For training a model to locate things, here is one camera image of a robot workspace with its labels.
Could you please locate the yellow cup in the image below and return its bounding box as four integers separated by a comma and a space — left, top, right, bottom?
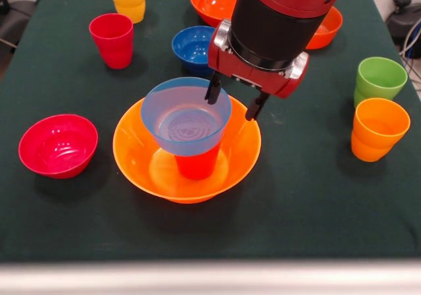
107, 0, 147, 24

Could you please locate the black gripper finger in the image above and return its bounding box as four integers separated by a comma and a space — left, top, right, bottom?
244, 90, 270, 122
204, 70, 224, 106

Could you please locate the dark grey pedestal base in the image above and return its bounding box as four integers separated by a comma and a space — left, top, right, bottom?
0, 0, 37, 51
384, 0, 421, 42

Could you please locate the small red-orange bowl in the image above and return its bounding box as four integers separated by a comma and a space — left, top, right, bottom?
305, 7, 344, 51

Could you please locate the light blue bowl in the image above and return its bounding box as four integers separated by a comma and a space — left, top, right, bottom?
140, 76, 232, 157

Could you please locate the large orange bowl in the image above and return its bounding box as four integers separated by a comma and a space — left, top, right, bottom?
112, 94, 262, 205

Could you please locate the pink-red cup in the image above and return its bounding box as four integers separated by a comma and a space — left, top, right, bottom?
88, 13, 135, 70

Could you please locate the green cup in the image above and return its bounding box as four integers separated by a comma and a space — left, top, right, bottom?
353, 57, 409, 108

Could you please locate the tangle of cables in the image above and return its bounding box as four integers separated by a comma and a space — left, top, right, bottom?
399, 18, 421, 75

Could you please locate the dark blue bowl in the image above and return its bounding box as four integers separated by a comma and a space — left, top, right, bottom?
171, 25, 217, 77

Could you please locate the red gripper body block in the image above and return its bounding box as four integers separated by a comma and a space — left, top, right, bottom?
207, 38, 307, 99

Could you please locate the orange cup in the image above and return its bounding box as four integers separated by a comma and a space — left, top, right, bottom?
350, 97, 411, 163

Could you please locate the dark green tablecloth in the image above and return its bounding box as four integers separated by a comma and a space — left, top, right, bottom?
0, 0, 421, 263

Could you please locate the large red-orange bowl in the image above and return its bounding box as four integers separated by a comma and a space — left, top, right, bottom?
189, 0, 244, 29

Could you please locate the pink-red bowl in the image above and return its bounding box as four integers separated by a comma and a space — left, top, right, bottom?
18, 113, 99, 180

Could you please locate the red-orange cup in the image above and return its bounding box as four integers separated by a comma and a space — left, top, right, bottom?
174, 143, 222, 181

